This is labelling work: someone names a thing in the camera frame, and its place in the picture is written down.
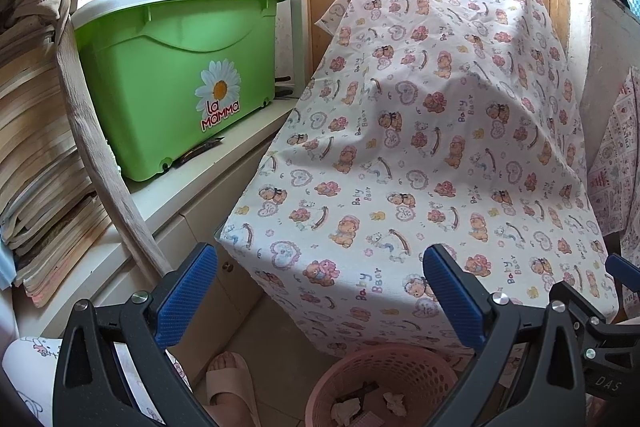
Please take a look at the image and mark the green plastic storage box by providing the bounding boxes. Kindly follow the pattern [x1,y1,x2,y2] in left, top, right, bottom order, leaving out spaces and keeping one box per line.
[72,0,287,182]

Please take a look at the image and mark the cat print pants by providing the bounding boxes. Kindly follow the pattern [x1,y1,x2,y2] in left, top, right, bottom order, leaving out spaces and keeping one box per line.
[0,334,196,427]

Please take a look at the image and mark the white shelf unit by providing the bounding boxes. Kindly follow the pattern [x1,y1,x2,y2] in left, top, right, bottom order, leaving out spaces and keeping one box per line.
[15,0,308,343]

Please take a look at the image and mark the black plastic stick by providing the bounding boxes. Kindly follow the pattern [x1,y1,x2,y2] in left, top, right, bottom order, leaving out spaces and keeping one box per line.
[350,382,381,402]

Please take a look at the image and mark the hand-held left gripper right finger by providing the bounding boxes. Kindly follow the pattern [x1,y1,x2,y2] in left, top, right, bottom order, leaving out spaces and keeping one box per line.
[422,243,591,427]

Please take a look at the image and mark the white tissue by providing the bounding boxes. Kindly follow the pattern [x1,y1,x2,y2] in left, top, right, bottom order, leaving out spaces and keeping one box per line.
[382,391,408,418]
[331,397,363,425]

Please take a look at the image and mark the bear print cloth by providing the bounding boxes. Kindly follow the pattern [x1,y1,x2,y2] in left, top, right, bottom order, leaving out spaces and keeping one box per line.
[215,0,621,358]

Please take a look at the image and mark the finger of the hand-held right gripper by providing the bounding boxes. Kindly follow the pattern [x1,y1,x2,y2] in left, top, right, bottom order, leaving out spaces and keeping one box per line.
[549,282,640,359]
[605,253,640,303]

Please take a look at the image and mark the person's bare foot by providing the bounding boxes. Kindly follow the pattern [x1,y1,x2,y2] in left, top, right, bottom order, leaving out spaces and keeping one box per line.
[207,353,253,427]

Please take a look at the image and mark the pink mesh basket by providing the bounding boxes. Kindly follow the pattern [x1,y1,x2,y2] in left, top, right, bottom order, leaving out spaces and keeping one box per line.
[305,343,476,427]

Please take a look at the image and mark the patterned tissue packet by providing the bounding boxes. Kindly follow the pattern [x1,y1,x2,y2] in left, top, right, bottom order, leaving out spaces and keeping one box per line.
[357,408,386,427]

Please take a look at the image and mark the beige cloth strap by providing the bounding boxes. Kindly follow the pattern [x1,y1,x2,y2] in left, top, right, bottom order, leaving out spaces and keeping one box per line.
[10,0,173,275]

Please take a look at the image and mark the beige slipper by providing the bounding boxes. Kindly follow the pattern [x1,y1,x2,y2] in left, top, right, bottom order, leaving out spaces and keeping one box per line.
[206,351,262,427]

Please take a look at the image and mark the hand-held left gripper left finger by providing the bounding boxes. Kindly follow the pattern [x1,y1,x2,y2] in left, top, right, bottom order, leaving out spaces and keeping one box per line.
[52,243,219,427]

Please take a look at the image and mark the red print patchwork cloth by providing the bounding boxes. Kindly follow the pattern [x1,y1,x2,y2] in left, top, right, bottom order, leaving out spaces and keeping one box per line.
[587,67,640,253]

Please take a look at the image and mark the white cabinet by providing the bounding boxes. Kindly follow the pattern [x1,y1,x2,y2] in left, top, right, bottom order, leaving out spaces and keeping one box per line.
[567,0,640,168]

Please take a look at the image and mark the black pen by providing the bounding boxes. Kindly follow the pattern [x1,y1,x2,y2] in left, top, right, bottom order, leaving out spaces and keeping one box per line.
[172,137,226,168]

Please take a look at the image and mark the stack of old books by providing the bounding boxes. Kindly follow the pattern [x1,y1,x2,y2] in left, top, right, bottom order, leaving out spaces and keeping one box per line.
[0,22,116,308]

